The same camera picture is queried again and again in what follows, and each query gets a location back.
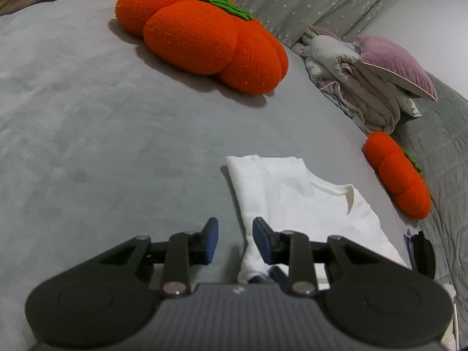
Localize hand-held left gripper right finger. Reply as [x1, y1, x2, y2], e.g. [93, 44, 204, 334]
[252, 216, 370, 297]

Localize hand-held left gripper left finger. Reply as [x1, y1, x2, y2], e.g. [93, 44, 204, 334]
[97, 216, 219, 297]

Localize white long-sleeve shirt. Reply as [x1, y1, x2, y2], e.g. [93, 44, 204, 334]
[221, 154, 409, 292]

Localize orange pumpkin cushion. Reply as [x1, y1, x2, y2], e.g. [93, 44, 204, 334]
[362, 130, 433, 221]
[116, 0, 290, 95]

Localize black folded garment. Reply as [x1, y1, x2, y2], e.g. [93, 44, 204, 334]
[411, 230, 437, 281]

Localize folded grey pink quilt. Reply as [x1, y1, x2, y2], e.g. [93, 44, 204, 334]
[300, 25, 423, 137]

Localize grey quilted bedspread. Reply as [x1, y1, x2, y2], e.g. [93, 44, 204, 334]
[390, 72, 468, 297]

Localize purple pillow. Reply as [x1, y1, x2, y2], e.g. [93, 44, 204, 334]
[352, 33, 439, 102]

